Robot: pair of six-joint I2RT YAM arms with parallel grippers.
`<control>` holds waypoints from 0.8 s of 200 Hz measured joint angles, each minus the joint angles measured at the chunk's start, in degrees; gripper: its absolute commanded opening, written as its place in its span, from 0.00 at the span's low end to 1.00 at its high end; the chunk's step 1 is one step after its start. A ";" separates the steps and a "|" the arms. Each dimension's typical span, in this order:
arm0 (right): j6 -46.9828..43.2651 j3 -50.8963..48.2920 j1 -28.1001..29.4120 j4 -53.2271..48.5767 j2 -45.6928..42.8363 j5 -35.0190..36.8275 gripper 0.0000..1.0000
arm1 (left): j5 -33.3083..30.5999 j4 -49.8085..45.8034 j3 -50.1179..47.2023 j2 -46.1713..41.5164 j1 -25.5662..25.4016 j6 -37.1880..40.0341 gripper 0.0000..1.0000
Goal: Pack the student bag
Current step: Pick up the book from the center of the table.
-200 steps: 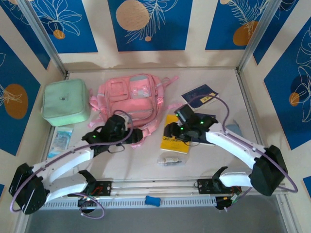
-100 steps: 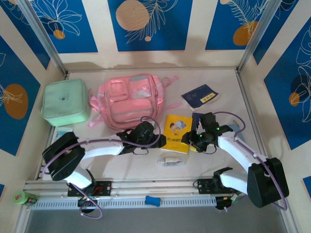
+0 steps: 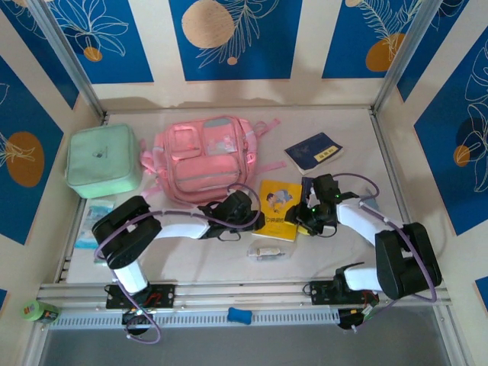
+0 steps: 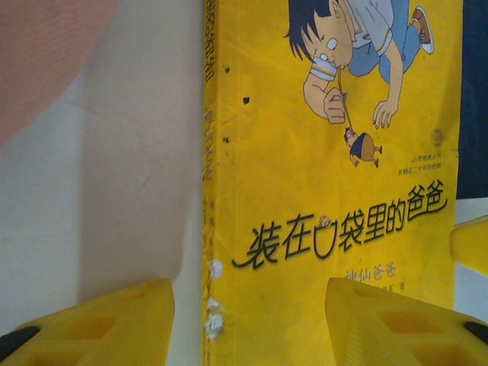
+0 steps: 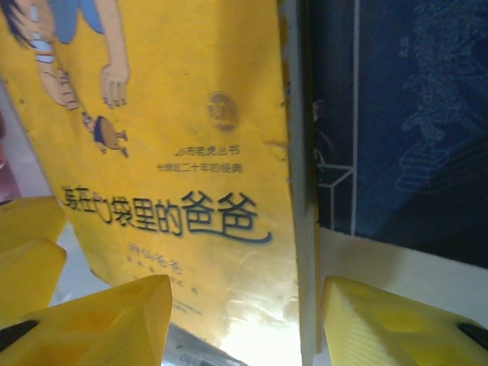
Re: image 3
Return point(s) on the yellow paperback book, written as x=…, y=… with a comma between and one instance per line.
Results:
x=278, y=190

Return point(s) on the dark navy notebook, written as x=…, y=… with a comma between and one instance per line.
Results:
x=307, y=185

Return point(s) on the blue book with yellow label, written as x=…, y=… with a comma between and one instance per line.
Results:
x=309, y=152

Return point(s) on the pink student backpack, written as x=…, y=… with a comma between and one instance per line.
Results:
x=206, y=167

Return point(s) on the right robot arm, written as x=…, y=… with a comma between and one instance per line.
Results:
x=408, y=259

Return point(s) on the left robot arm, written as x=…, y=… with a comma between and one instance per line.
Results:
x=126, y=236

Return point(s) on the mint green lunch bag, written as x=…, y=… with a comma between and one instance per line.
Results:
x=101, y=156

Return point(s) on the clear plastic pencil pouch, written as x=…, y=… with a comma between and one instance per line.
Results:
x=268, y=251

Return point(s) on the grey flat pouch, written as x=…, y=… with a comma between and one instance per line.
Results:
x=370, y=201

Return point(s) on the blue bone-shaped object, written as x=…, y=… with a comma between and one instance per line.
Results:
x=239, y=315

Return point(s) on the blue white tissue packet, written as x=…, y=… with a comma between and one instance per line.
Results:
x=95, y=217

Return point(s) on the dark green roll orange label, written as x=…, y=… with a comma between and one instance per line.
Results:
x=51, y=314

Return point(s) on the light green tape roll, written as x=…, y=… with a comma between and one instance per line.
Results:
x=30, y=309

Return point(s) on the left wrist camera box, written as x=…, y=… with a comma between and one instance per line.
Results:
x=236, y=204

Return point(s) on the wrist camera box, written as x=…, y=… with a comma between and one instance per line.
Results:
x=326, y=187
x=236, y=204

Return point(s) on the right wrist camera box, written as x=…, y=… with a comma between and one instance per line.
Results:
x=326, y=187

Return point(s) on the aluminium table edge rail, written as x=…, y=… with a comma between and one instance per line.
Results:
x=244, y=291

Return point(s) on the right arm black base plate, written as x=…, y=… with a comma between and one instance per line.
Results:
x=320, y=293

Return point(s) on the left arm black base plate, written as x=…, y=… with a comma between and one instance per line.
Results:
x=164, y=295

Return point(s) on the aluminium frame post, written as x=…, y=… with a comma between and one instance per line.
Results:
x=68, y=57
x=404, y=49

